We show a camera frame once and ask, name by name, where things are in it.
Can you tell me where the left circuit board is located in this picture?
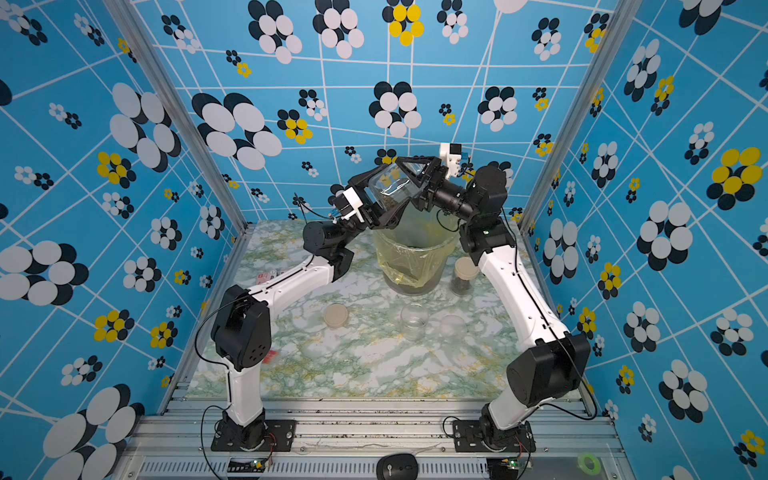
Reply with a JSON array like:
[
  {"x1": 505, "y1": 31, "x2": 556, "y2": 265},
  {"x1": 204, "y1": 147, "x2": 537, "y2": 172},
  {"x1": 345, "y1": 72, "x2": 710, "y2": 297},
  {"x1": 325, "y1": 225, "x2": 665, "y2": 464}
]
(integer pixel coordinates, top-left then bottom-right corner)
[{"x1": 227, "y1": 458, "x2": 271, "y2": 474}]

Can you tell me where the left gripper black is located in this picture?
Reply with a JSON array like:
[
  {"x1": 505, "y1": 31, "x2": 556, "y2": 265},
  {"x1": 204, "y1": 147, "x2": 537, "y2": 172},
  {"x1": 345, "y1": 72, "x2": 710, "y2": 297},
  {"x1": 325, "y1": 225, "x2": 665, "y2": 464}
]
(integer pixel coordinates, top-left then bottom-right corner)
[{"x1": 333, "y1": 171, "x2": 406, "y2": 255}]

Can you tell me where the small red packet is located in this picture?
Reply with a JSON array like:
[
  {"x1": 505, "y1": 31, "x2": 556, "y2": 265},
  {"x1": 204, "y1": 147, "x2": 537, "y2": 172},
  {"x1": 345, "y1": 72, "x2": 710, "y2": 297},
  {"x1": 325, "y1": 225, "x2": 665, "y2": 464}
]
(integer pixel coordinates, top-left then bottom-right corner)
[{"x1": 262, "y1": 350, "x2": 277, "y2": 364}]

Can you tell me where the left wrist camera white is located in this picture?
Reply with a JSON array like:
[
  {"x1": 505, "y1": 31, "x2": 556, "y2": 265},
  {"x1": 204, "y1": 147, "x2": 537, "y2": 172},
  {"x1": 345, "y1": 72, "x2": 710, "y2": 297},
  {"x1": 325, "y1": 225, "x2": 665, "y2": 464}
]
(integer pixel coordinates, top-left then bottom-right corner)
[{"x1": 334, "y1": 187, "x2": 364, "y2": 222}]

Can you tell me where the green tape roll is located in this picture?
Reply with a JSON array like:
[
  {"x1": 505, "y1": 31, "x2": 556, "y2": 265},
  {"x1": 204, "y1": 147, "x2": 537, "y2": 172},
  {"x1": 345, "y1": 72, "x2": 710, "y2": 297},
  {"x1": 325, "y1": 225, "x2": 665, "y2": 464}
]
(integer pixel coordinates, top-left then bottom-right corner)
[{"x1": 577, "y1": 452, "x2": 602, "y2": 476}]

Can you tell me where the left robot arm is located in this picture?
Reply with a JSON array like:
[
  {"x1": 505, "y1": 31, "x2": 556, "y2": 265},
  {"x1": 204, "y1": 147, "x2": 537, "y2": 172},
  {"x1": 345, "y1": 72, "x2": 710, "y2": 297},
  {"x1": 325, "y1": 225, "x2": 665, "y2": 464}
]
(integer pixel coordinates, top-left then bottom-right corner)
[{"x1": 211, "y1": 163, "x2": 420, "y2": 451}]

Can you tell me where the circuit board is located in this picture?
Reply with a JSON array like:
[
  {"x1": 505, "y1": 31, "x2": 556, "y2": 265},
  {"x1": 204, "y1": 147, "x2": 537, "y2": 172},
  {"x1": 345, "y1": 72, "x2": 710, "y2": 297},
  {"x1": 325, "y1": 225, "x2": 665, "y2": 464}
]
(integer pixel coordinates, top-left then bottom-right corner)
[
  {"x1": 486, "y1": 458, "x2": 518, "y2": 480},
  {"x1": 227, "y1": 458, "x2": 271, "y2": 474}
]

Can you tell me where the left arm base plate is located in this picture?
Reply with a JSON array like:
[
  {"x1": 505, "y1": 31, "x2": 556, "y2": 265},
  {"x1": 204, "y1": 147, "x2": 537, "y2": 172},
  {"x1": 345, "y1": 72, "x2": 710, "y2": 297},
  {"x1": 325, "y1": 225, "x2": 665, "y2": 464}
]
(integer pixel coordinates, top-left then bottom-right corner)
[{"x1": 210, "y1": 418, "x2": 297, "y2": 453}]

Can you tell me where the jar with wooden lid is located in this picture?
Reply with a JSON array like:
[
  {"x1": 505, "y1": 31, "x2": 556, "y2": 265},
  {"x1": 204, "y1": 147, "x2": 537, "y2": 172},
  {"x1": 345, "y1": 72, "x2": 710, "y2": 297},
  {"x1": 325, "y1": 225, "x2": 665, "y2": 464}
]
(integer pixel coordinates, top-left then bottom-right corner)
[
  {"x1": 449, "y1": 257, "x2": 479, "y2": 296},
  {"x1": 367, "y1": 163, "x2": 424, "y2": 201}
]

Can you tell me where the pink card package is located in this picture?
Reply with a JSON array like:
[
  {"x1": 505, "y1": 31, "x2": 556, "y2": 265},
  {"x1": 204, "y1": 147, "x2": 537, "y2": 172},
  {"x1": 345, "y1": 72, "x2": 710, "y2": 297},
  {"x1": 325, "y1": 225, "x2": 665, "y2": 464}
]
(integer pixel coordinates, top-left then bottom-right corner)
[{"x1": 256, "y1": 271, "x2": 277, "y2": 284}]

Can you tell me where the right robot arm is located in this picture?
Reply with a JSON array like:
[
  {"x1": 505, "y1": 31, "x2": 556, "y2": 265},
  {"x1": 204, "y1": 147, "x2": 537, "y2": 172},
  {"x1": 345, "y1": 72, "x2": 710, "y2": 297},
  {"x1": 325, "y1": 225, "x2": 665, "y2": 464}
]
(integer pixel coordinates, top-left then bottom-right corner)
[{"x1": 396, "y1": 157, "x2": 590, "y2": 451}]

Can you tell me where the clear plastic tea jar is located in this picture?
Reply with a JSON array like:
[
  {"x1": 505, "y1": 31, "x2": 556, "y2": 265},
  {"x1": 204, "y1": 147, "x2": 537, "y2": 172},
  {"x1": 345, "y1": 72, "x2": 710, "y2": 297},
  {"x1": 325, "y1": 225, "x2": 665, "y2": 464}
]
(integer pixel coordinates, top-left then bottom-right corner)
[{"x1": 400, "y1": 304, "x2": 429, "y2": 341}]

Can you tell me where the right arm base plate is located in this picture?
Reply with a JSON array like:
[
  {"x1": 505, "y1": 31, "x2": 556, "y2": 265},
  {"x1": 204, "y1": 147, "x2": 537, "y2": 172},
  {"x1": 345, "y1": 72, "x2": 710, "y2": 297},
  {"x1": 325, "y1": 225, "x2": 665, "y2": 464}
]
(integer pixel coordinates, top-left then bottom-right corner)
[{"x1": 450, "y1": 419, "x2": 537, "y2": 455}]

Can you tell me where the right circuit board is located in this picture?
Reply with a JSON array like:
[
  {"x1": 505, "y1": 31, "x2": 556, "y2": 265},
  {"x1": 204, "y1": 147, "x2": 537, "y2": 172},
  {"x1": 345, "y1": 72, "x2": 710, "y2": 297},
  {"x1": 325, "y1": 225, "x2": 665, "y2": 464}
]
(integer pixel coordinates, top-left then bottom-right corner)
[{"x1": 486, "y1": 458, "x2": 518, "y2": 480}]

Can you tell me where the round wooden jar lid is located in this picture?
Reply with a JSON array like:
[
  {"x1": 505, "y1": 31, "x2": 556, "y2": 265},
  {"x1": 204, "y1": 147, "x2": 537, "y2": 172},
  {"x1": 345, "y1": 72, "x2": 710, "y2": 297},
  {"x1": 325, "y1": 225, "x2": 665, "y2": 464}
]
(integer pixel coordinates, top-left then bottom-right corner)
[{"x1": 323, "y1": 303, "x2": 349, "y2": 329}]

